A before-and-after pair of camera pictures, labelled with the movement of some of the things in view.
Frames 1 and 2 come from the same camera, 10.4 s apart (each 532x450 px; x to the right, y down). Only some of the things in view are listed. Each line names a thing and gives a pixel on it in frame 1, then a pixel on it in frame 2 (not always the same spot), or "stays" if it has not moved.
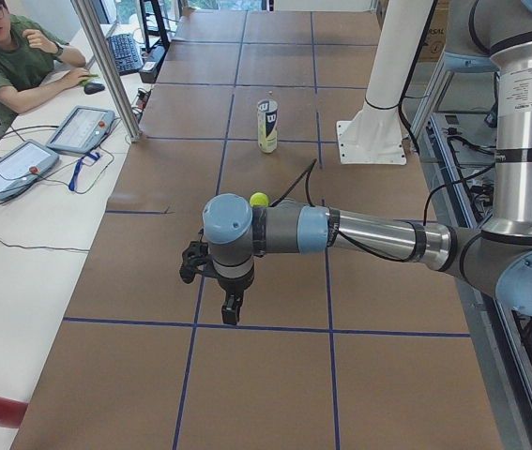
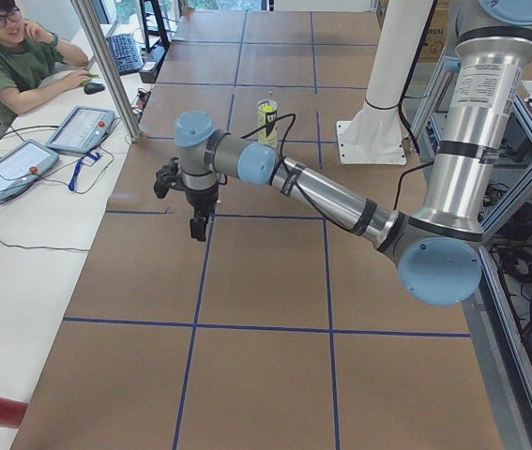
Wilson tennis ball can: x=267 y=126 stays
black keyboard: x=127 y=56 stays
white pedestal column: x=373 y=136 stays
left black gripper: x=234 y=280 to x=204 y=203
